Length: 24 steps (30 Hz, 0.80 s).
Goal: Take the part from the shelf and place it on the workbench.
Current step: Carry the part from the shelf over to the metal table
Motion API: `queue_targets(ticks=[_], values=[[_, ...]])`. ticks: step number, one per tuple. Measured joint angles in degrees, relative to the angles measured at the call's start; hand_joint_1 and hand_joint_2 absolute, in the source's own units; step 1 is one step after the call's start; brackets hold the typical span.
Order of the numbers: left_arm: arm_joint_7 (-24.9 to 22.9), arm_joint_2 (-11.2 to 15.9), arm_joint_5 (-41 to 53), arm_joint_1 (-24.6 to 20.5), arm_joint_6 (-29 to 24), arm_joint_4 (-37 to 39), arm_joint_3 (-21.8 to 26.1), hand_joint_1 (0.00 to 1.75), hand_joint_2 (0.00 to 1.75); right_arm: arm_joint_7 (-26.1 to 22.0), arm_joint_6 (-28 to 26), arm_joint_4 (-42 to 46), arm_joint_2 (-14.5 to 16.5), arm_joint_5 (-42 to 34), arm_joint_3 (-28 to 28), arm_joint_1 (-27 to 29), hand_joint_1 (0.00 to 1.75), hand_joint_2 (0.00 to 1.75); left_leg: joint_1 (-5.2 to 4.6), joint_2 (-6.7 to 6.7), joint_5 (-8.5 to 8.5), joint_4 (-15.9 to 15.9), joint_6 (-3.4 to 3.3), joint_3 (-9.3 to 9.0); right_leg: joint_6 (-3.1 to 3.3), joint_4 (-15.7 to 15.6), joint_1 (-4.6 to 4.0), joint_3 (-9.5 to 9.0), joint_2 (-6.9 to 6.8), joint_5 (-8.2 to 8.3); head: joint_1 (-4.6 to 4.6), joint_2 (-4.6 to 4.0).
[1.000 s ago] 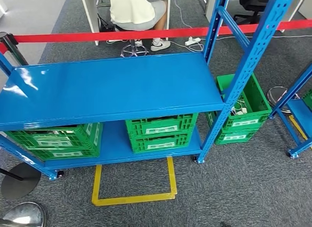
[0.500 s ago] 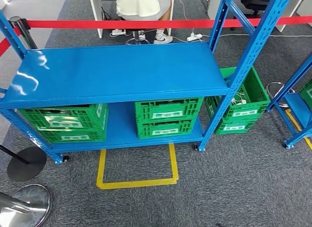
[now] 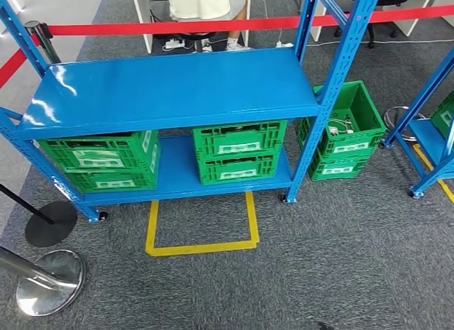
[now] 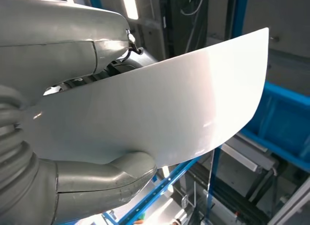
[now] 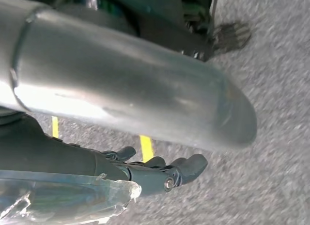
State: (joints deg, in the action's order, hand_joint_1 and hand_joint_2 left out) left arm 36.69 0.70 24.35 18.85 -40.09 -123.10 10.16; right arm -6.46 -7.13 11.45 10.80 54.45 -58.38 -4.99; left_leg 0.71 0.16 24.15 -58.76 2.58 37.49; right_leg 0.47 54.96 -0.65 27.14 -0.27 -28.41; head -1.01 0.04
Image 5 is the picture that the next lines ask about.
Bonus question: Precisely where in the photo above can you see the yellow floor tape square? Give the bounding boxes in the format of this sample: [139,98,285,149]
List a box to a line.
[51,116,155,163]

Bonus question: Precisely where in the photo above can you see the black robot leg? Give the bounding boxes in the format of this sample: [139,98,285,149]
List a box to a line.
[22,0,253,62]

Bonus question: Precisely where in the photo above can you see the clear plastic wrist guard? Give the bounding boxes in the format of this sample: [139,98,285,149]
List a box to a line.
[0,170,142,225]

